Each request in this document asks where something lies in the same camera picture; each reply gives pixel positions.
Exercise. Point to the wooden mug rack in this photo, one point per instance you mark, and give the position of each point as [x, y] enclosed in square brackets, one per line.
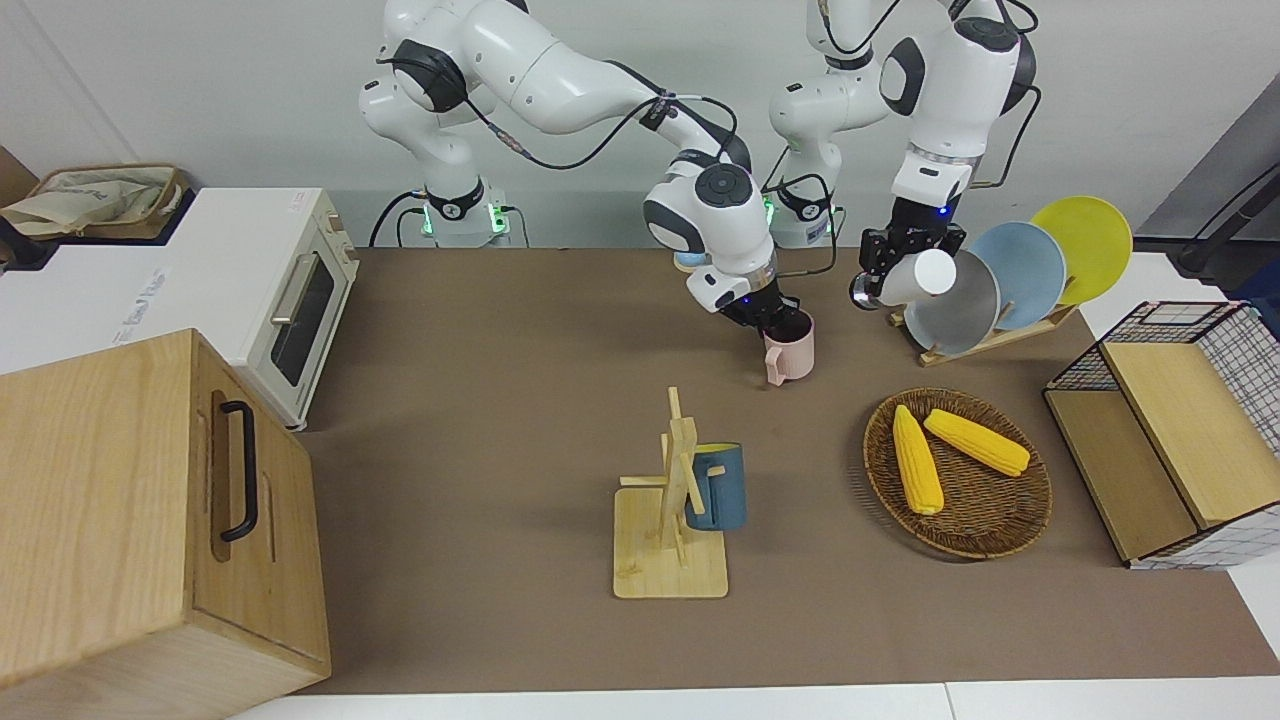
[670, 575]

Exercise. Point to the yellow corn cob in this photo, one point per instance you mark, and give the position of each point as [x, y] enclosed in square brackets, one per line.
[918, 465]
[975, 442]

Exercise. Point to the wooden cabinet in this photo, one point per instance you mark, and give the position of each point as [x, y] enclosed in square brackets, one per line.
[120, 520]

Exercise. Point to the dark blue mug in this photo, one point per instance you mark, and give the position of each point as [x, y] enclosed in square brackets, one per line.
[722, 495]

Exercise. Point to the white toaster oven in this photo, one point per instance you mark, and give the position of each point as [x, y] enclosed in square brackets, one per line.
[250, 260]

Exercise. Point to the yellow plate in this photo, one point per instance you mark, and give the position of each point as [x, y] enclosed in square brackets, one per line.
[1095, 240]

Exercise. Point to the beige cloth bag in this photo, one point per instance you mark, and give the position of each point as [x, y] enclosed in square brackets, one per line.
[90, 200]

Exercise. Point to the brown wicker basket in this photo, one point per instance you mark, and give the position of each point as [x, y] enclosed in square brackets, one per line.
[980, 520]

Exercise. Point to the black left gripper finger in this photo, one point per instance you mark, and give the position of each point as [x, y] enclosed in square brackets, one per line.
[870, 282]
[954, 244]

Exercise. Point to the pink mug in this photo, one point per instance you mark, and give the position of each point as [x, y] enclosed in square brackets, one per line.
[795, 360]

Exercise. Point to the brown table mat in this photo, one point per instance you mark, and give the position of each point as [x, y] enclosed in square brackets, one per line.
[800, 620]

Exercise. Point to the grey plate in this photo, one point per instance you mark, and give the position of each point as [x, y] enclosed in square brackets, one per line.
[965, 315]

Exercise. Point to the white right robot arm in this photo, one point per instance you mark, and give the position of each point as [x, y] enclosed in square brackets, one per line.
[560, 70]

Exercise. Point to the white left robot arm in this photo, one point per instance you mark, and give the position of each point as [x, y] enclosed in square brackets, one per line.
[950, 90]

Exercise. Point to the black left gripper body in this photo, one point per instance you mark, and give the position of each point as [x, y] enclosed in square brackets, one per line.
[915, 230]

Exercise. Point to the light blue plate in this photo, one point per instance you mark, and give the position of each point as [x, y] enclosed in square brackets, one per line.
[1025, 270]

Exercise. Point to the black camera stand pole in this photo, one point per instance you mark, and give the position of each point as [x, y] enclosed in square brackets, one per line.
[1205, 255]

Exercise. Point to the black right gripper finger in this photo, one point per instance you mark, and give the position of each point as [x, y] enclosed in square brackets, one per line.
[800, 325]
[777, 330]

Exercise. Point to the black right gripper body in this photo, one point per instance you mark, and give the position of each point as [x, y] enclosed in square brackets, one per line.
[765, 305]

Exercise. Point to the wooden plate rack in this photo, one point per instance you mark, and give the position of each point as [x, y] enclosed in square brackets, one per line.
[985, 345]

